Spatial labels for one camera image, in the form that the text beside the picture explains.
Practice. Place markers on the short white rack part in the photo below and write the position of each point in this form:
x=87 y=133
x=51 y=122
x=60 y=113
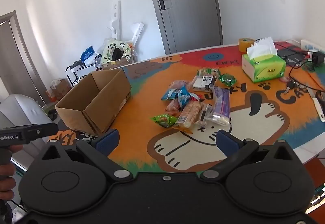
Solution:
x=137 y=31

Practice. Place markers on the brown taped carton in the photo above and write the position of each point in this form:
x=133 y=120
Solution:
x=116 y=63

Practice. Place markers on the black white cake packet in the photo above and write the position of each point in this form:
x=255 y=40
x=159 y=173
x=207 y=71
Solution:
x=203 y=83

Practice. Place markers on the cartoon printed table mat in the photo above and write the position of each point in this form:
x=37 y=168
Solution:
x=142 y=112

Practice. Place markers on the rice cracker packet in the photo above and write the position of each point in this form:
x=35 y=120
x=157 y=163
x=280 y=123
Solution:
x=189 y=115

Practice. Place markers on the blue bag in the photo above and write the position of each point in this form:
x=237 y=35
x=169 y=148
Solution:
x=88 y=53

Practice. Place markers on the person's left hand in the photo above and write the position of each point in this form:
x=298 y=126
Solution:
x=7 y=175

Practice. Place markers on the black pad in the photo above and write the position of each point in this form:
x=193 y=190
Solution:
x=289 y=54

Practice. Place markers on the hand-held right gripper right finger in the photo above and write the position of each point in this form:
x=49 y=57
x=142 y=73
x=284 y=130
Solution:
x=226 y=143

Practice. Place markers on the green bread packet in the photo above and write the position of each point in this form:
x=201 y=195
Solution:
x=207 y=71

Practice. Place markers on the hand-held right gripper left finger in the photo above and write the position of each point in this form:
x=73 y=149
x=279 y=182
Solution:
x=109 y=140

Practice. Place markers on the green tissue box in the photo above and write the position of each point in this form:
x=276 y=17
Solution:
x=266 y=69

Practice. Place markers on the orange snack packet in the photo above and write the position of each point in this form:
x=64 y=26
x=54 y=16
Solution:
x=172 y=106

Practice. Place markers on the black power adapter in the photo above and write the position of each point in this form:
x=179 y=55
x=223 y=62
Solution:
x=317 y=57

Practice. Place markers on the orange carton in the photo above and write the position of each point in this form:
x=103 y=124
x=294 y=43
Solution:
x=58 y=89

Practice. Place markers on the cardboard box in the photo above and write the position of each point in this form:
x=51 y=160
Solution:
x=101 y=102

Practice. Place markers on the purple wafer packet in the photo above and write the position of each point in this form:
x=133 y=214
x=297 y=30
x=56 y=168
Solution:
x=221 y=104

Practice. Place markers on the tall white rack part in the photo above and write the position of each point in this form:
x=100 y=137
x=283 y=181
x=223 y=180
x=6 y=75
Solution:
x=115 y=18

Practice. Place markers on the yellow tape roll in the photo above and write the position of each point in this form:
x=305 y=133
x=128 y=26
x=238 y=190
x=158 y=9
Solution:
x=245 y=46

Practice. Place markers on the grey side door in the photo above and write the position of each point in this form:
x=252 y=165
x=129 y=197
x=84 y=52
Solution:
x=15 y=61

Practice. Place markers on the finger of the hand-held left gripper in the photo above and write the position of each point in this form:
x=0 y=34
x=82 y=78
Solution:
x=40 y=132

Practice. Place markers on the green round snack packet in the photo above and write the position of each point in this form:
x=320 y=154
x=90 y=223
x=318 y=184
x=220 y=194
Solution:
x=227 y=79

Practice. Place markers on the key bunch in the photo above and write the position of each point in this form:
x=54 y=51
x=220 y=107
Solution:
x=292 y=85

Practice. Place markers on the grey sofa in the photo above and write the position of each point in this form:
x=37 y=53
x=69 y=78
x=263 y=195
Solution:
x=22 y=112

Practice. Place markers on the clear packet black label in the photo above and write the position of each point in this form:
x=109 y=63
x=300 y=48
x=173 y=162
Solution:
x=204 y=115

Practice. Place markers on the white power strip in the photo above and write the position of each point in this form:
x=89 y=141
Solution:
x=313 y=45

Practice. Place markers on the black shoe rack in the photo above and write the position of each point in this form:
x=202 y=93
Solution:
x=73 y=74

